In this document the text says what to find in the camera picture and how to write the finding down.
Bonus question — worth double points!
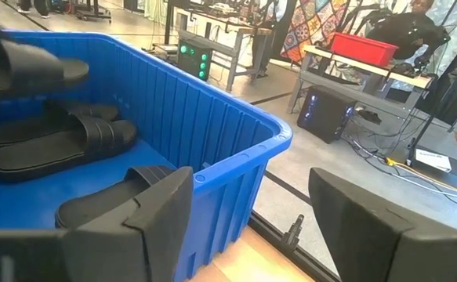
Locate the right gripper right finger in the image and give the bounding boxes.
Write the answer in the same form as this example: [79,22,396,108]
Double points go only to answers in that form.
[308,167,457,282]

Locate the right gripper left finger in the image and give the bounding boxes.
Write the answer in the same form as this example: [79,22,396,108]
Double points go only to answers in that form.
[61,166,194,282]

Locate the black rubber slide sandal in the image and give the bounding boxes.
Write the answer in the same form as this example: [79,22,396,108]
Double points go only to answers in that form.
[0,38,91,99]
[54,164,182,230]

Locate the small black slide sandal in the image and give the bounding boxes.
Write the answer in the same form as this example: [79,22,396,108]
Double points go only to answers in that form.
[0,113,138,184]
[0,99,122,150]

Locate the blue plastic bin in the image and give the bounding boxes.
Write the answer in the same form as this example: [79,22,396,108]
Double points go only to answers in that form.
[0,30,294,282]

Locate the red plastic bin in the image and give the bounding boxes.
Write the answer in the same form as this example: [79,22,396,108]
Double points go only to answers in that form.
[329,32,400,67]

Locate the person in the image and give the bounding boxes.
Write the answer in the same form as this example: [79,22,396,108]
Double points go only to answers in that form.
[16,0,53,19]
[367,0,451,70]
[251,0,288,79]

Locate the white flat box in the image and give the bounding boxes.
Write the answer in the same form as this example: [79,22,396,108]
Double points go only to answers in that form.
[414,147,453,174]

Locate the black stand pole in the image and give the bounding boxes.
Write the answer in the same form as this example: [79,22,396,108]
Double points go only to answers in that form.
[406,70,457,168]

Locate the black computer tower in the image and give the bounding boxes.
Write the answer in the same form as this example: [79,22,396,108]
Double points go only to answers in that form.
[296,85,357,145]

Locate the wooden top workbench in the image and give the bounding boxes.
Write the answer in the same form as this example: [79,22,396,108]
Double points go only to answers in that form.
[286,45,435,118]

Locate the black box green lights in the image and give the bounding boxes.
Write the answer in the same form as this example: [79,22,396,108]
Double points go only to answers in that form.
[176,38,214,82]

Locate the grey metal table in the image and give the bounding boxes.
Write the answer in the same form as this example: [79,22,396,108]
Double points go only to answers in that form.
[172,7,276,93]

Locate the colourful patchwork quilt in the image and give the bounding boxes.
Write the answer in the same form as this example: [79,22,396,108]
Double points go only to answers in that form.
[281,0,354,63]

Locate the black aluminium table frame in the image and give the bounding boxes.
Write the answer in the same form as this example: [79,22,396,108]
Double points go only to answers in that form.
[247,211,343,282]

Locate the black frame lever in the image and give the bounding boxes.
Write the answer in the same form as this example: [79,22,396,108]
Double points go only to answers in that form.
[281,214,306,251]

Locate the yellow plug with cable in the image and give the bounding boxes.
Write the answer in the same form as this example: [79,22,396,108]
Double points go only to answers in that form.
[383,156,457,197]

